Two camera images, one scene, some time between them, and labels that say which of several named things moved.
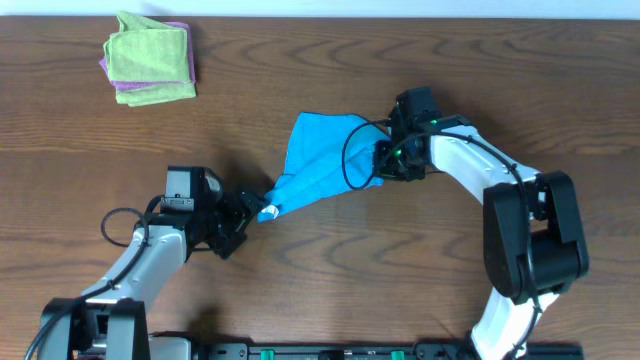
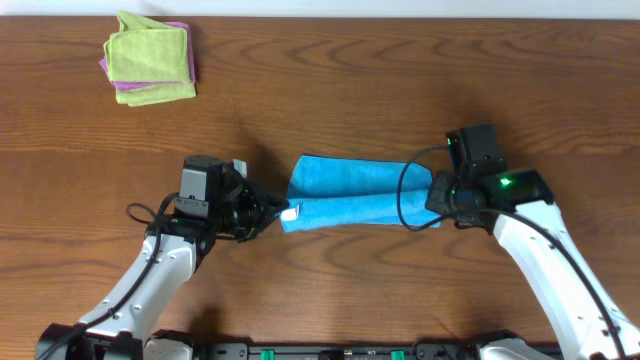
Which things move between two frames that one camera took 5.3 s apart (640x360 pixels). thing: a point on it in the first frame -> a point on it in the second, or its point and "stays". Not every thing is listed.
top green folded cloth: x=147 y=50 stays
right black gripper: x=383 y=168 -> x=435 y=200
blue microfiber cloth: x=330 y=153 -> x=335 y=192
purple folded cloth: x=122 y=85 stays
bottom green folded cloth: x=151 y=94 stays
